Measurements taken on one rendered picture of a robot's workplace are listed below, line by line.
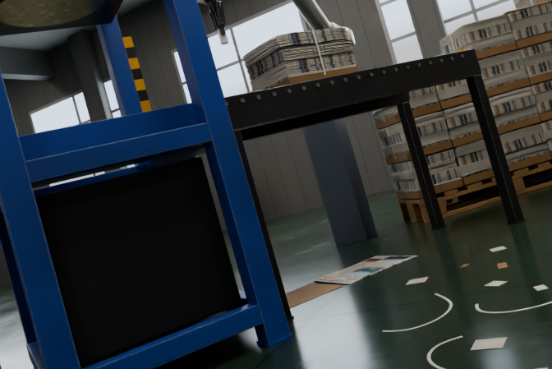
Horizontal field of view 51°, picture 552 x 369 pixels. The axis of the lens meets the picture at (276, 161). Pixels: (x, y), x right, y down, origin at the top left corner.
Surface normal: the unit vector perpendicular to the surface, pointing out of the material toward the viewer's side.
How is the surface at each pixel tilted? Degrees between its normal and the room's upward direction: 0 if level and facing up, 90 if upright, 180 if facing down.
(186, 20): 90
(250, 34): 90
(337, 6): 90
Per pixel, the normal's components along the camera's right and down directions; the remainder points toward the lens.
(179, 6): 0.44, -0.15
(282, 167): -0.42, 0.09
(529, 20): 0.11, -0.06
